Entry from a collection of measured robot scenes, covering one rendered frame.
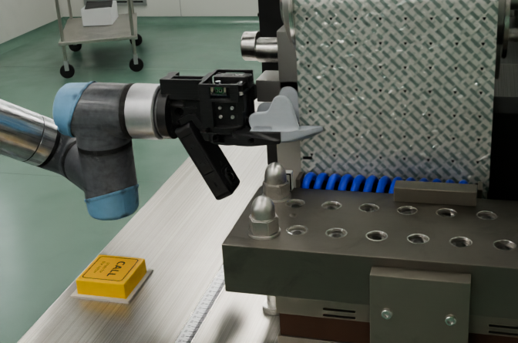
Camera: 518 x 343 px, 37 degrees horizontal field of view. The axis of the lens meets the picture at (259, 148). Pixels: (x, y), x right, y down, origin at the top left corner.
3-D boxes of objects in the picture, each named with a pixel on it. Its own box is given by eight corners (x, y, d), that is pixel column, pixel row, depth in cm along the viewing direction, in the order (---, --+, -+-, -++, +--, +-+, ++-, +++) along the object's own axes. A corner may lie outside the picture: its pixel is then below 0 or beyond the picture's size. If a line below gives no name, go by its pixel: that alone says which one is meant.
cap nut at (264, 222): (253, 223, 89) (250, 188, 88) (284, 226, 88) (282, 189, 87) (244, 238, 86) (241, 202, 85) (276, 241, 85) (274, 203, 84)
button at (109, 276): (101, 268, 108) (99, 253, 107) (147, 273, 106) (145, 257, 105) (77, 295, 102) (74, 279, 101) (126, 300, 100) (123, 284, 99)
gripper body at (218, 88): (242, 85, 95) (151, 83, 99) (247, 151, 98) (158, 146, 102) (258, 68, 102) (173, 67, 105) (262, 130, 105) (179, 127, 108)
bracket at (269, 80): (270, 220, 119) (258, 22, 108) (311, 222, 118) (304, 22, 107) (261, 234, 115) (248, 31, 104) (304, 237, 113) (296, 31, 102)
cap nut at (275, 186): (266, 189, 98) (264, 156, 97) (294, 191, 97) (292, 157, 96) (258, 201, 95) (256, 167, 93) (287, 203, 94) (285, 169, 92)
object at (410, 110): (302, 179, 102) (297, 42, 96) (488, 190, 96) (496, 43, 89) (301, 181, 102) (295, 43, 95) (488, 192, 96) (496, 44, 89)
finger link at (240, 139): (277, 136, 96) (210, 132, 98) (277, 148, 96) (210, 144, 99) (287, 123, 100) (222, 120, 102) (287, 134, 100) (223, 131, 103)
